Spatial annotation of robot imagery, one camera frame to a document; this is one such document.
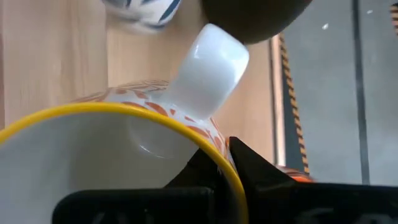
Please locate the yellow rimmed orange patterned mug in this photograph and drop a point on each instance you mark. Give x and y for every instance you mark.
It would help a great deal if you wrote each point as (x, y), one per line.
(93, 149)

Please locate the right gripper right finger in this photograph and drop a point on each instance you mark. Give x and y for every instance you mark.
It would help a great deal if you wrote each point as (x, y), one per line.
(311, 205)

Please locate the white mug dark stripes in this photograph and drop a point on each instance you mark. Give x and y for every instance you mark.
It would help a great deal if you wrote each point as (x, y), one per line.
(146, 14)

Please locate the black hazard striped floor plate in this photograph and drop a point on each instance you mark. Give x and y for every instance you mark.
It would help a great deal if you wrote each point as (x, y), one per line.
(293, 130)

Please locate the black mug red inside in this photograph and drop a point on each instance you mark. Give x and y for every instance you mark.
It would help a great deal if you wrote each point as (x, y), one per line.
(255, 18)

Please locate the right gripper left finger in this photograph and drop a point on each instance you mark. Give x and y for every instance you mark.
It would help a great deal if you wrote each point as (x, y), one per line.
(140, 208)

